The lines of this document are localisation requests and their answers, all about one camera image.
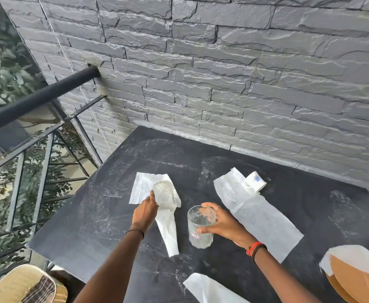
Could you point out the person's right thumb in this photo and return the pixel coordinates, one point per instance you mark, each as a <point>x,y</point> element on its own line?
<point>205,230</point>

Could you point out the black metal railing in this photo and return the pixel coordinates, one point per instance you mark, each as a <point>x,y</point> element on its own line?
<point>36,98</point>

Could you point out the person's right hand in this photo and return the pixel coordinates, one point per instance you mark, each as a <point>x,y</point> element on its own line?
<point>227,225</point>

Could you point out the white cup with blue flower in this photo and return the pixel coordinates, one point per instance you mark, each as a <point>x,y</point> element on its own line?
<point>254,182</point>

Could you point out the crumpled white paper towel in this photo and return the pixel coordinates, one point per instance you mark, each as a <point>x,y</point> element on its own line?
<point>167,227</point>

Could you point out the person's left hand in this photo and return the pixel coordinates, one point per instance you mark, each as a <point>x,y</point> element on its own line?
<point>143,214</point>

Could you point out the green leafy trees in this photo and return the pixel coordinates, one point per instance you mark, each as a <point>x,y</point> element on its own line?
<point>1,69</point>

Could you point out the long white paper towel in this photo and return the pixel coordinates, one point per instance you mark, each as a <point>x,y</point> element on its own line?
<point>260,217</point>

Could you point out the brown cardboard piece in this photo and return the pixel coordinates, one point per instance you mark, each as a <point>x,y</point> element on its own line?
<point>350,280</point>

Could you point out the woven wicker chair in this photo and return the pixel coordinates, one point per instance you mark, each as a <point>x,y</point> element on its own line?
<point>10,285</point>

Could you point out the person's left thumb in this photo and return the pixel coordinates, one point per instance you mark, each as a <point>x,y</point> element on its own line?
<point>154,198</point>

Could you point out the smooth clear glass tumbler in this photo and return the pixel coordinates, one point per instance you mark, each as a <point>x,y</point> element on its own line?
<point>200,238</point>

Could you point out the plaid cloth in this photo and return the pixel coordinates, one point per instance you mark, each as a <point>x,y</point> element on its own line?
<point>44,290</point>

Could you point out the black wrist band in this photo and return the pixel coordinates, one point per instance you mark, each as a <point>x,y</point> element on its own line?
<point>136,230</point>

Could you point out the person's right forearm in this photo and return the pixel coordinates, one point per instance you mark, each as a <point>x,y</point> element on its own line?
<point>282,279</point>

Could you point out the person's left forearm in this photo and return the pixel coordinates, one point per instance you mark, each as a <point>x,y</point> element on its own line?
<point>115,268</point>

